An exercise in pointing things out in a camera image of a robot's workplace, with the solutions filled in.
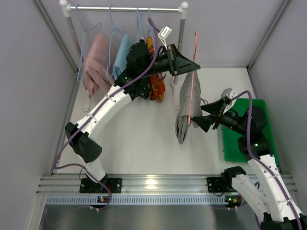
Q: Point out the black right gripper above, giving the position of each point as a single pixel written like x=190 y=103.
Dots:
x=219 y=115

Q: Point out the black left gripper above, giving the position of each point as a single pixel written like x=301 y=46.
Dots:
x=171 y=60

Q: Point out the grey trousers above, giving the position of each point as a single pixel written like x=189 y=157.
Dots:
x=181 y=123

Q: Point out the pink wire hanger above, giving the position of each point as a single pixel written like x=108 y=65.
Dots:
x=192 y=77

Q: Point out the orange camouflage trousers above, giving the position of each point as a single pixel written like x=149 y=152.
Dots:
x=157 y=85

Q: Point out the blue hanger of orange trousers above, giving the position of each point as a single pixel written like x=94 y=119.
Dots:
x=151 y=34

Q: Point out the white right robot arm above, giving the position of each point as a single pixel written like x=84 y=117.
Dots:
x=270 y=200

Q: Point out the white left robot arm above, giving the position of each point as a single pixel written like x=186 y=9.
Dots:
x=132 y=83

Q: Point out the black and white trousers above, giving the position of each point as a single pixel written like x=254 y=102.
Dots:
x=141 y=58

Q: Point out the light blue trousers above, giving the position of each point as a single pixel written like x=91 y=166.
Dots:
x=121 y=57

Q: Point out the blue hanger of black trousers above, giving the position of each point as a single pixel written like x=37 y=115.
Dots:
x=140 y=30

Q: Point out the pink trousers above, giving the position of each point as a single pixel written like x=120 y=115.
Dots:
x=97 y=66

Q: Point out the white and silver clothes rack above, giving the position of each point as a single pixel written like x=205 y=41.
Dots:
x=67 y=9

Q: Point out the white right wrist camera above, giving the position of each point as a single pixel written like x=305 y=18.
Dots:
x=229 y=96

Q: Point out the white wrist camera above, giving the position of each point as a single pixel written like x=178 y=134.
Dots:
x=164 y=34
x=229 y=96

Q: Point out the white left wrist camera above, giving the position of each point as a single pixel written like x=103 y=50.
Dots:
x=164 y=34

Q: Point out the aluminium mounting rail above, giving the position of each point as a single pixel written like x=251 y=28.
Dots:
x=131 y=184

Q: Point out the grey slotted cable duct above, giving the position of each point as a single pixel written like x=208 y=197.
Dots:
x=136 y=200

